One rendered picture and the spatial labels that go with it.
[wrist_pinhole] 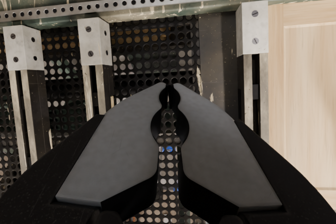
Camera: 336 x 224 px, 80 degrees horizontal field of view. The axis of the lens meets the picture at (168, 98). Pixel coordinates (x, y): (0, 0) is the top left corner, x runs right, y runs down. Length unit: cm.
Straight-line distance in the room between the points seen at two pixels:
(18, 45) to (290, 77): 76
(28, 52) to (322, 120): 84
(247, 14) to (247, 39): 6
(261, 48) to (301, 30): 14
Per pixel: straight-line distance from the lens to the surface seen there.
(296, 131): 67
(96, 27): 60
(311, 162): 71
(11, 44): 74
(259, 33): 56
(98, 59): 59
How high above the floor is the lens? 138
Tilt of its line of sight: 31 degrees down
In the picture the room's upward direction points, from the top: 178 degrees counter-clockwise
